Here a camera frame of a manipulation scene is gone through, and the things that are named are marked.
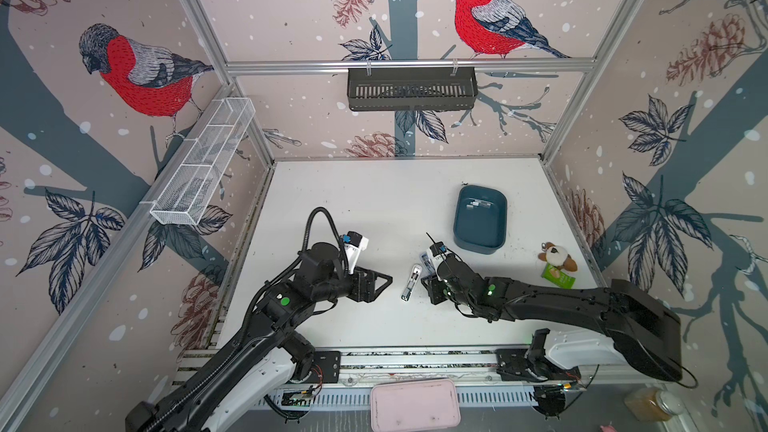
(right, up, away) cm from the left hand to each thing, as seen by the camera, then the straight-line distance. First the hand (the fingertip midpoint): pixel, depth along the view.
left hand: (383, 281), depth 70 cm
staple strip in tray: (+35, +16, +37) cm, 53 cm away
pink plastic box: (+6, -28, -3) cm, 29 cm away
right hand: (+10, -5, +13) cm, 17 cm away
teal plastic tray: (+33, +11, +31) cm, 47 cm away
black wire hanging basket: (+9, +57, +34) cm, 67 cm away
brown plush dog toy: (+53, +1, +20) cm, 57 cm away
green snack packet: (+52, -5, +18) cm, 56 cm away
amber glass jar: (+57, -24, -8) cm, 63 cm away
